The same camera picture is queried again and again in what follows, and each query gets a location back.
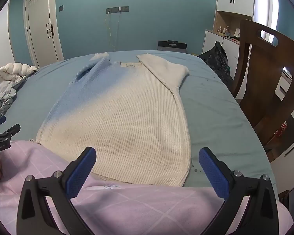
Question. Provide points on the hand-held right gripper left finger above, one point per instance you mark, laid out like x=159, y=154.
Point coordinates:
x=80, y=173

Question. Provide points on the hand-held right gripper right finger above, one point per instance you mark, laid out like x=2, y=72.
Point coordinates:
x=214, y=173

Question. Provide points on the cream and blue knit sweater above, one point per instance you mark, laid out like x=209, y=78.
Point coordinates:
x=117, y=117

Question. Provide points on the bed with light blue sheet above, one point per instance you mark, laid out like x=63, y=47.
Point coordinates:
x=210, y=107

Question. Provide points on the person's pink checkered clothing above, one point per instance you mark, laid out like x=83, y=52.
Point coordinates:
x=142, y=205

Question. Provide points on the white drawer unit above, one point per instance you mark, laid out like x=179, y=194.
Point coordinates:
x=291, y=161

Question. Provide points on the red packet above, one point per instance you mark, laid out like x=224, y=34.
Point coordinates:
x=281, y=129

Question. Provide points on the brown wooden chair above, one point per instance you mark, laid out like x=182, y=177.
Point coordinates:
x=257, y=90

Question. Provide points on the white room door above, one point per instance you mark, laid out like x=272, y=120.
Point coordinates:
x=39, y=29

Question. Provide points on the black garbage bag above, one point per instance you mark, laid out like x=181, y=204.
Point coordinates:
x=216, y=58

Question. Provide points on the white lower cabinet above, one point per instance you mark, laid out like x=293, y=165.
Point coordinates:
x=215, y=41

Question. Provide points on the black and grey case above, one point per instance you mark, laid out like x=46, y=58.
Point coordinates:
x=172, y=46

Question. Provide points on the small figurines on cabinet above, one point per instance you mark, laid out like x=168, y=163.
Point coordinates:
x=224, y=29

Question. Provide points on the dark wall light switch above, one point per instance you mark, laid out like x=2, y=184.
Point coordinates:
x=61, y=8

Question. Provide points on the dark wall socket strip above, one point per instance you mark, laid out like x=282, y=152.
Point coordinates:
x=112, y=9

